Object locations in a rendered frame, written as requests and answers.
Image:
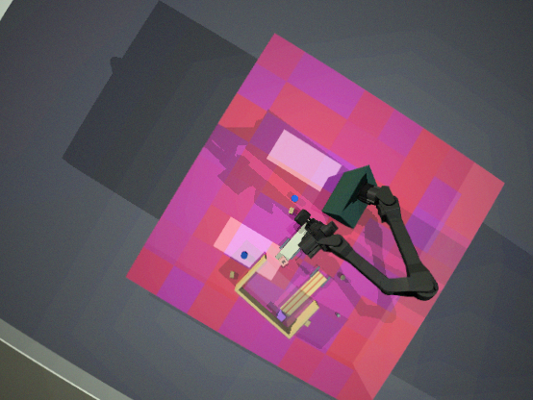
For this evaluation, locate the cream flat strip with red stripes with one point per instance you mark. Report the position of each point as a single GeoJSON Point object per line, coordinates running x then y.
{"type": "Point", "coordinates": [313, 284]}

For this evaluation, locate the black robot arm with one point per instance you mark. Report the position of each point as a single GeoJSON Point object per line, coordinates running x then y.
{"type": "Point", "coordinates": [419, 282]}

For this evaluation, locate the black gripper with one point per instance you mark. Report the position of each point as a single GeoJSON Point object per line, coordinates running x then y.
{"type": "Point", "coordinates": [303, 217]}

